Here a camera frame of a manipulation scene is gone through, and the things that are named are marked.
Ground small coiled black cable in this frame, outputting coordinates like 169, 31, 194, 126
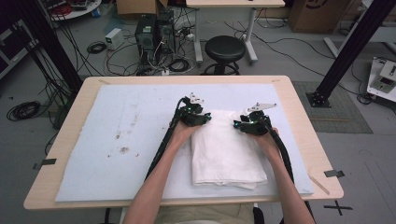
86, 41, 107, 55

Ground tangle of floor cables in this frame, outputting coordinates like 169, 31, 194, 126
106, 8, 200, 77

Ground large cardboard box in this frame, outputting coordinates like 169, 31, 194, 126
288, 0, 351, 35

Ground black round stool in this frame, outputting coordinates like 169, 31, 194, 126
200, 35, 247, 77

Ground round white table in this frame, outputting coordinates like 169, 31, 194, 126
40, 0, 103, 22

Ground white metal frame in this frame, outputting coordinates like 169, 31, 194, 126
323, 0, 396, 59

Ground light wooden table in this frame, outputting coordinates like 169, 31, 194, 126
22, 75, 345, 211

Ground large coiled black cable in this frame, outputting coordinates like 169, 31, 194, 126
6, 100, 42, 122

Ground person's right hand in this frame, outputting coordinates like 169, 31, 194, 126
253, 127, 280, 157

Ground white long-sleeve printed shirt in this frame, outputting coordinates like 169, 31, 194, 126
190, 109, 269, 191

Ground thin wooden stick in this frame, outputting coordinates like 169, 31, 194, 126
307, 175, 331, 196

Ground black tape cross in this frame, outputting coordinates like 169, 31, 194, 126
323, 200, 354, 217

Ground black computer tower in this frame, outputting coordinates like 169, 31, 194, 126
155, 10, 177, 64
134, 14, 158, 74

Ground white machine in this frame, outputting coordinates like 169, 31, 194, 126
366, 56, 396, 104

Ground person's beige trousers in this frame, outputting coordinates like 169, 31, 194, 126
153, 203, 255, 224

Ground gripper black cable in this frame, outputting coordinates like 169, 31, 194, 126
144, 96, 189, 182
262, 119, 295, 185

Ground small cardboard box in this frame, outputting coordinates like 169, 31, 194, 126
116, 0, 169, 21

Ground grey floor mat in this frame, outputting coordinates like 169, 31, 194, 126
292, 81, 374, 134

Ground white box device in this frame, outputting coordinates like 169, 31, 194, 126
105, 27, 125, 50

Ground black metal post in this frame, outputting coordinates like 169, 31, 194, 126
306, 0, 396, 108
18, 0, 84, 94

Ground white-legged wooden desk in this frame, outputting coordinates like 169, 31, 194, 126
185, 0, 286, 65

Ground grey shelf unit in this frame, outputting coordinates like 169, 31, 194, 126
0, 19, 40, 80

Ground person's left hand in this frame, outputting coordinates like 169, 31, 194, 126
170, 120, 204, 147

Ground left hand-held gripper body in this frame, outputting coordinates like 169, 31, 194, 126
177, 92, 205, 127

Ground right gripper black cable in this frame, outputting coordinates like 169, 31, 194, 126
262, 119, 295, 185

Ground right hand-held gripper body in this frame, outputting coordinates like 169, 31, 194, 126
245, 102, 277, 136

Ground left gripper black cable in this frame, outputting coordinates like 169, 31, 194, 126
144, 96, 189, 182

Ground pale blue foam mat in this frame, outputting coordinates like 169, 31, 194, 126
55, 83, 315, 203

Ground long black floor cable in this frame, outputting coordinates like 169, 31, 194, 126
223, 21, 372, 105

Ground black tape piece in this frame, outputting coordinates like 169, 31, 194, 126
32, 158, 58, 171
323, 169, 346, 179

